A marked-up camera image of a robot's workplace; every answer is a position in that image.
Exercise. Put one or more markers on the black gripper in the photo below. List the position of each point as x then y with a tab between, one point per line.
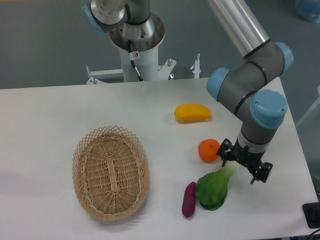
252	161

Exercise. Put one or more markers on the green bok choy vegetable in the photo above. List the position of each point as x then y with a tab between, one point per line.
211	190

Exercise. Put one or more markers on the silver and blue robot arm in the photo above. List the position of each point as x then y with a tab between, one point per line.
137	33

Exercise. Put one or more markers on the orange tangerine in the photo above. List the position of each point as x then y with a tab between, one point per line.
207	150

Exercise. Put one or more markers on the yellow mango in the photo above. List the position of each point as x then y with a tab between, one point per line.
192	112

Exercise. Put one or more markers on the purple sweet potato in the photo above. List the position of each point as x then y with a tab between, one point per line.
189	200

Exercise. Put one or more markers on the black device at table edge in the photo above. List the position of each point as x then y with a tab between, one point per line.
312	214

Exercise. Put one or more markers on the woven wicker basket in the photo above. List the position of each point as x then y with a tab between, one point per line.
110	173

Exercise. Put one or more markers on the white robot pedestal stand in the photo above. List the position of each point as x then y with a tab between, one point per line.
136	66

